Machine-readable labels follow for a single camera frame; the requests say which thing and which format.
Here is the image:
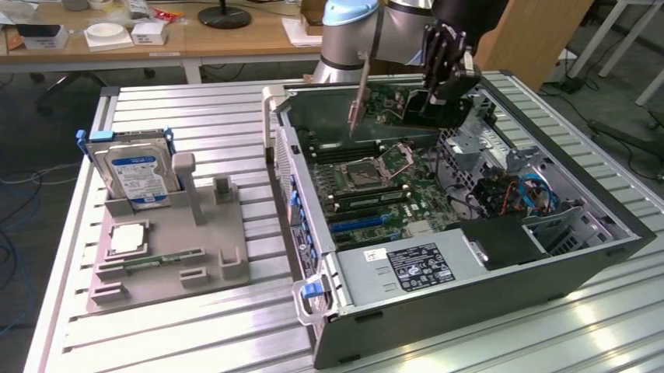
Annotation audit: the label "black RAM slot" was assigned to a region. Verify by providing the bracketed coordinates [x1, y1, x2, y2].
[315, 151, 383, 164]
[314, 143, 378, 156]
[313, 139, 378, 152]
[314, 147, 381, 160]

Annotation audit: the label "pale plastic case handle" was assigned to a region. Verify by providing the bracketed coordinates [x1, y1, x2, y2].
[262, 85, 287, 149]
[291, 274, 338, 326]

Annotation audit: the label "cardboard box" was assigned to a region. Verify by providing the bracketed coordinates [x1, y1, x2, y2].
[299, 0, 327, 27]

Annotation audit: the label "white round holder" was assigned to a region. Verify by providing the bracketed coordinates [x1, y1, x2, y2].
[84, 22, 136, 52]

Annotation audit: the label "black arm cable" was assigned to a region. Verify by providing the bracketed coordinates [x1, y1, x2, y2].
[370, 0, 389, 61]

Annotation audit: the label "black power connector bundle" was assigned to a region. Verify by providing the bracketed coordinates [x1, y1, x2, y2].
[474, 176, 520, 218]

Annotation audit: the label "blue disk carrier bracket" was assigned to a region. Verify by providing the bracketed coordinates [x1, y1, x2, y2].
[76, 126, 175, 164]

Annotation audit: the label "red packet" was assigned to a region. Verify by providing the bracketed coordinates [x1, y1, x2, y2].
[154, 9, 187, 24]

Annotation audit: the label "brown box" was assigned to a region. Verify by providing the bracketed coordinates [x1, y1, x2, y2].
[0, 29, 25, 55]

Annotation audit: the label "open grey metal disk bay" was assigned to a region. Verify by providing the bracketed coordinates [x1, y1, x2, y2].
[521, 205, 627, 258]

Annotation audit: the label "perforated metal disk bay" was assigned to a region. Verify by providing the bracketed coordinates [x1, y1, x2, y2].
[438, 92, 522, 188]

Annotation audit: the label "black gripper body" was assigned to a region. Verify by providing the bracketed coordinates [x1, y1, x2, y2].
[432, 0, 509, 50]

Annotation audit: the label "white floor device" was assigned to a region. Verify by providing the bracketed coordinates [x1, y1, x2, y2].
[544, 50, 580, 85]

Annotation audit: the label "black open PC case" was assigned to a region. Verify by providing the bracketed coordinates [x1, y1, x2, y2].
[262, 75, 657, 370]

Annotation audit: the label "green motherboard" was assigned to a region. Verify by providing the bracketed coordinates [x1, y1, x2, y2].
[306, 130, 464, 253]

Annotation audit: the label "wooden cabinet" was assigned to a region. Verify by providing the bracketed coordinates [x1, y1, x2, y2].
[456, 0, 596, 92]

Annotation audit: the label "grey parts rack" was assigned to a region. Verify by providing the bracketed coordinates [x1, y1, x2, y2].
[86, 151, 251, 315]

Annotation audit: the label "black lamp base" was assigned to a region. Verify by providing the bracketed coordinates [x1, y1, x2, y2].
[198, 0, 254, 30]

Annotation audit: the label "small white labelled box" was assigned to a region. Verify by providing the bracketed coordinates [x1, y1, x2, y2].
[130, 21, 171, 47]

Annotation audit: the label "metal socket cover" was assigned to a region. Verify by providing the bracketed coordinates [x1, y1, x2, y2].
[377, 140, 421, 167]

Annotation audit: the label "white metal table frame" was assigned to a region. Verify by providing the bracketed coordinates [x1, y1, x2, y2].
[568, 0, 664, 106]

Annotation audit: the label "black expansion slot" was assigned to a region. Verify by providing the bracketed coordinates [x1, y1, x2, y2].
[327, 207, 387, 225]

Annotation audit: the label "grey power supply unit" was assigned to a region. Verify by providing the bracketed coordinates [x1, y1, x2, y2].
[330, 228, 492, 307]

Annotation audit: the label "green RAM stick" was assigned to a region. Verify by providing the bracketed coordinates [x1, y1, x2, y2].
[337, 190, 412, 210]
[122, 251, 202, 272]

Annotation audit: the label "white box black lid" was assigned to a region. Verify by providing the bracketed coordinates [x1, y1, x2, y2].
[13, 23, 72, 51]

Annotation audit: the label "silver CPU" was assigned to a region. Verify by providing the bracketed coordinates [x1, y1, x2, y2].
[110, 223, 151, 254]

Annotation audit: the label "blue wire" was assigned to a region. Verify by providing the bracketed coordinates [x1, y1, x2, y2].
[518, 173, 560, 215]

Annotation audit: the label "hard disk blue label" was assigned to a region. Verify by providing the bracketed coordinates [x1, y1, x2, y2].
[100, 144, 175, 213]

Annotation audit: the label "long blue expansion slot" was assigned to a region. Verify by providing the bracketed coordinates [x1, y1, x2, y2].
[330, 215, 398, 235]

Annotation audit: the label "silver chipset heatsink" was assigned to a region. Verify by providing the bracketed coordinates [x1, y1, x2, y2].
[406, 220, 441, 236]

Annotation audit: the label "white papers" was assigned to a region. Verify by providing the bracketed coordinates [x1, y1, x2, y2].
[281, 17, 323, 47]

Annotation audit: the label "CPU socket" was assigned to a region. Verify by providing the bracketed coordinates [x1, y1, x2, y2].
[339, 161, 389, 188]

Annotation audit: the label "green GPU black cooler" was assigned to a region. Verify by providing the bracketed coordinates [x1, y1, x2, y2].
[346, 49, 477, 138]

